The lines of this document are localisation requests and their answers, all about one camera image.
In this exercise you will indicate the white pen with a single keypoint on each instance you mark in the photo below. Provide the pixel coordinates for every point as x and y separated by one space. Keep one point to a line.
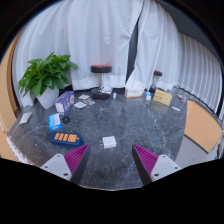
176 108

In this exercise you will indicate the white blister pack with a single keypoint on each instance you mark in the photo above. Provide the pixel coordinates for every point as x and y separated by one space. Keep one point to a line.
80 105

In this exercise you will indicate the white charger block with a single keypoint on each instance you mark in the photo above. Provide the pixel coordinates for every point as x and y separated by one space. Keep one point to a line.
109 142

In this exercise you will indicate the pleated white curtain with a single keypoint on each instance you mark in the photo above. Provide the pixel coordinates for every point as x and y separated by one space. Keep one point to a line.
190 63

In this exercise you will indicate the white orange tissue box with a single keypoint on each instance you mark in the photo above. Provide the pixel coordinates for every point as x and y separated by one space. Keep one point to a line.
134 92

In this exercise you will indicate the white booklet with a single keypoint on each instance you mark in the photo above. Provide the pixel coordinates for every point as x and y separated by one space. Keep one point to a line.
106 90

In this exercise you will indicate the blue and white box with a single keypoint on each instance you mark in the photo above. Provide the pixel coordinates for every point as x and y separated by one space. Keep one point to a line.
55 122

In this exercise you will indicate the purple cardboard box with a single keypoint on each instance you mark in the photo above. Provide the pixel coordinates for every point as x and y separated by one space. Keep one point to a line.
65 102

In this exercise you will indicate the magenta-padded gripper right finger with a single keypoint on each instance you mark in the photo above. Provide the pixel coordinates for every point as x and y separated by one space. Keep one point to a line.
146 159

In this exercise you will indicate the orange blister pack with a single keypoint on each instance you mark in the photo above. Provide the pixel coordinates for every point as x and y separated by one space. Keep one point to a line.
89 101

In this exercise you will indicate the small black round cap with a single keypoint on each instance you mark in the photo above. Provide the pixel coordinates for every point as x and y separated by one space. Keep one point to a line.
66 120

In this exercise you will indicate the small white blue box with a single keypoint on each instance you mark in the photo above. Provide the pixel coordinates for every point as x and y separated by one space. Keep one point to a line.
148 96

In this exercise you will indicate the large black red bar stool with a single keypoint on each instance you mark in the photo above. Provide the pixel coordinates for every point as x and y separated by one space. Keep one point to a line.
101 68

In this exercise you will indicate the white flat packet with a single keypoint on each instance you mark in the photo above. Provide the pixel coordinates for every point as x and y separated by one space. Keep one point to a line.
25 118

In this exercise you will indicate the white leaflet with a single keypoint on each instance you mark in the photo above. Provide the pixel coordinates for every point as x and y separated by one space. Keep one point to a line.
84 97

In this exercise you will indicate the small black red bar stool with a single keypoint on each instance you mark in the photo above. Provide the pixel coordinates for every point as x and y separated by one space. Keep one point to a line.
158 73

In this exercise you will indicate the wide white curtain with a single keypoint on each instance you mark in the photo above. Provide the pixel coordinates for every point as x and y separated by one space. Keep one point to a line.
96 36

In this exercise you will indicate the small white bottle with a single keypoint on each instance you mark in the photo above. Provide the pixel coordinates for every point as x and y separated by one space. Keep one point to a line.
114 95

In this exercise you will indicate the green potted plant white pot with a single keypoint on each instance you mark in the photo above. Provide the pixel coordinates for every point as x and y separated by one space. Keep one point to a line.
46 73

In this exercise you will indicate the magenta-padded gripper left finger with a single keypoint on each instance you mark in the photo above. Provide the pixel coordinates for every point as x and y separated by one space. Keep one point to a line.
77 157

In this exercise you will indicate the yellow sign card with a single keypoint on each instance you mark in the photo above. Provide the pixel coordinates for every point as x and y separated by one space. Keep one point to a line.
162 97

